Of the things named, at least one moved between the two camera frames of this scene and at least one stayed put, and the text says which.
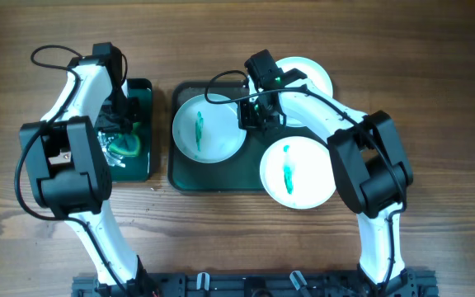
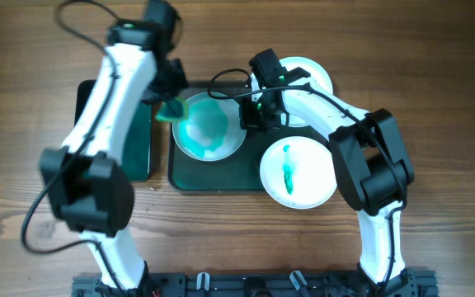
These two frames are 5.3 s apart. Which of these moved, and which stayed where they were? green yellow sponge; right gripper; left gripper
Moved: left gripper; green yellow sponge
Stayed: right gripper
